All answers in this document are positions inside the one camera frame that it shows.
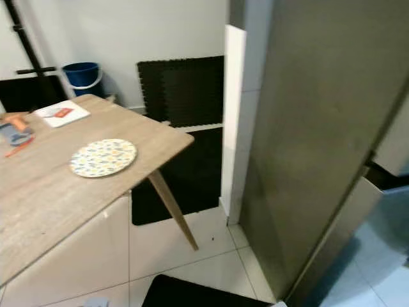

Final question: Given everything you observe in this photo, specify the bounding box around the grey fridge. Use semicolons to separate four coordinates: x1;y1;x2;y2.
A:
240;0;409;306

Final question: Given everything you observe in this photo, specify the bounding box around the black stand pole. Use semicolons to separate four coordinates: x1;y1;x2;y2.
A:
3;0;59;97

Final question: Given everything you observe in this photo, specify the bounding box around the white card red print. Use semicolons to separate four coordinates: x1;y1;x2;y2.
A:
35;100;91;128

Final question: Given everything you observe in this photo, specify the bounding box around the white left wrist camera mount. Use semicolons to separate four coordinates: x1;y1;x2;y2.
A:
83;297;110;307

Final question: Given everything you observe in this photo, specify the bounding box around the round patterned plate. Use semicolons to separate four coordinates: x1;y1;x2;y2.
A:
70;139;138;178

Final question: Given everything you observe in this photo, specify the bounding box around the blue plastic bucket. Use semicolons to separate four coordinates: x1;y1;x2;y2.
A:
63;62;104;98

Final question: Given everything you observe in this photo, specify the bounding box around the black foam floor mat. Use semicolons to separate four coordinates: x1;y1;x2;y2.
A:
132;127;224;226

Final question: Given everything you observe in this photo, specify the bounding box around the small blue pack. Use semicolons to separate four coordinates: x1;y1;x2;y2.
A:
0;123;34;147

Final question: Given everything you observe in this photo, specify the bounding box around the orange pen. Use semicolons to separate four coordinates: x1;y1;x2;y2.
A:
4;141;34;159

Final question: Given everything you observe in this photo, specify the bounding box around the black foam puzzle mat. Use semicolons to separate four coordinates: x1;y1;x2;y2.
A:
137;56;224;127

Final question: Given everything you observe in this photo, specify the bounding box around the black carpet floor mat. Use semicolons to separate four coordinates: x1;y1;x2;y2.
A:
142;274;279;307

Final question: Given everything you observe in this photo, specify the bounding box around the light wooden table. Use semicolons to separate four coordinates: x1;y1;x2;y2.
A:
0;94;196;287

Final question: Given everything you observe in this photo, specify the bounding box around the small orange item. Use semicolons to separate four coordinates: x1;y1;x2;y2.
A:
3;113;30;127

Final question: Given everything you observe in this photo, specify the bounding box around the black flat panel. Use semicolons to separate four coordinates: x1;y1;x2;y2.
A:
0;75;68;113

